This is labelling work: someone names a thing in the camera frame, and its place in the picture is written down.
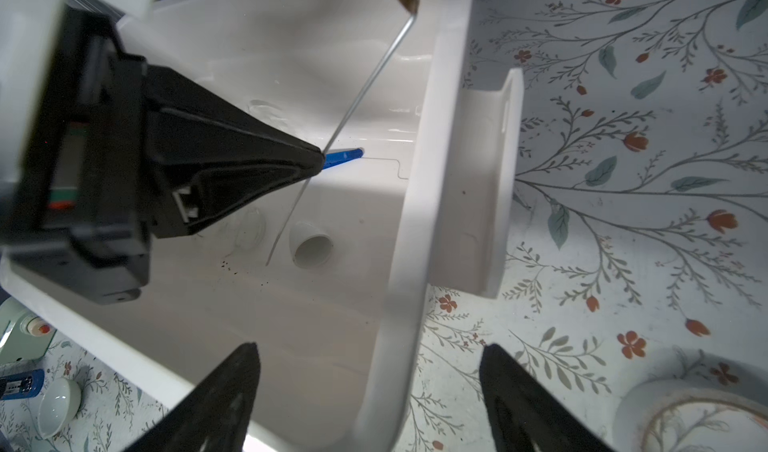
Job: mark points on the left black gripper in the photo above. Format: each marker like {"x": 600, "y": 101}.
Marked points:
{"x": 76, "y": 216}

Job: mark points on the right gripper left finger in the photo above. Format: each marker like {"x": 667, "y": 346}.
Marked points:
{"x": 215, "y": 415}

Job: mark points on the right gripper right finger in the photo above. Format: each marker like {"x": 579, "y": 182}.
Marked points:
{"x": 523, "y": 415}

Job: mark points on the blue plastic tweezers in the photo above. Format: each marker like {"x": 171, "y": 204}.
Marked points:
{"x": 338, "y": 157}

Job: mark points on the white round dish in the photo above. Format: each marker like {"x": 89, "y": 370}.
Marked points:
{"x": 60, "y": 404}

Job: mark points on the white plastic storage bin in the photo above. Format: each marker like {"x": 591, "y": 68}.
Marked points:
{"x": 337, "y": 343}

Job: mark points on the thin metal stirring rod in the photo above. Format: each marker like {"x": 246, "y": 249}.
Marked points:
{"x": 341, "y": 73}

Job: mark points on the clear tape roll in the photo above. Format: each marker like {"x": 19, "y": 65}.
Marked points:
{"x": 682, "y": 415}

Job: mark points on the blue black small device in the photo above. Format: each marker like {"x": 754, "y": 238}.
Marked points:
{"x": 22, "y": 385}

